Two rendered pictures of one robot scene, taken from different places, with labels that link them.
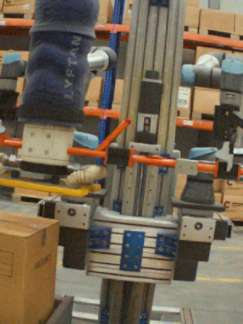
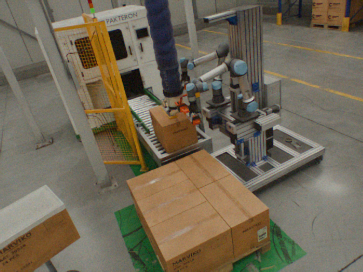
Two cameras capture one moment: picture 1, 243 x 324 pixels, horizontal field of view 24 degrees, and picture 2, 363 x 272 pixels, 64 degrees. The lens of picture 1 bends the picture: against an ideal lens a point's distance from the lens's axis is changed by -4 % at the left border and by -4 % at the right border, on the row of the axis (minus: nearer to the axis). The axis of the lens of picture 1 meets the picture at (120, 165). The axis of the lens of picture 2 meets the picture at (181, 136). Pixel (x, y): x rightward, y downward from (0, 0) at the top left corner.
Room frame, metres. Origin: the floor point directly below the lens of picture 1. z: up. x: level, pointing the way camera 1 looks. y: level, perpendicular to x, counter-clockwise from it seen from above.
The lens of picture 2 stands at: (0.66, -2.49, 2.48)
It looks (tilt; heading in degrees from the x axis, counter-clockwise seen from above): 30 degrees down; 65
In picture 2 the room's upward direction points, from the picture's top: 11 degrees counter-clockwise
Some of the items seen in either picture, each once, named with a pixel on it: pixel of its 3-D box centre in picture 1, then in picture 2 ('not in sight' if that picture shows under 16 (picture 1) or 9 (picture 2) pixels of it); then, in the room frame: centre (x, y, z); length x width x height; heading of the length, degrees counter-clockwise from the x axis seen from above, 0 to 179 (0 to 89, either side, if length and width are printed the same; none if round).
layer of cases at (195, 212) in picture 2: not in sight; (192, 207); (1.55, -0.47, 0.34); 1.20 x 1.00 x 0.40; 85
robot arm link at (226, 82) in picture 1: (231, 77); (190, 89); (1.83, -0.33, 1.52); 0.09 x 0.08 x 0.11; 166
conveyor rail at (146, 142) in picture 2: not in sight; (135, 127); (1.70, 1.37, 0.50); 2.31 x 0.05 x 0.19; 85
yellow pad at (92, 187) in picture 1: (50, 177); not in sight; (2.02, 0.23, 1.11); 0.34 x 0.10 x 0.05; 80
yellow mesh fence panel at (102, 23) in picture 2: not in sight; (100, 107); (1.29, 1.25, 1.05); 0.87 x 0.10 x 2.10; 137
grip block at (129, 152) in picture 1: (120, 156); (182, 107); (1.88, 0.00, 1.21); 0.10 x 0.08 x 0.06; 170
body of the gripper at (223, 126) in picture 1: (226, 124); (193, 106); (1.83, -0.32, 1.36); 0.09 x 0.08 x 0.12; 79
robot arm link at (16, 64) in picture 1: (11, 66); (183, 62); (2.23, 0.48, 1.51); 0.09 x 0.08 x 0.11; 143
